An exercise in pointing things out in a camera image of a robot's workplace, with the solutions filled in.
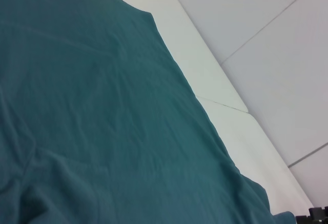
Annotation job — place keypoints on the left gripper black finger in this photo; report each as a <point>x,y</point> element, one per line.
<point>317,219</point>

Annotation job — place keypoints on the teal blue t-shirt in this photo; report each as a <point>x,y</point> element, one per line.
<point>102,106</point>

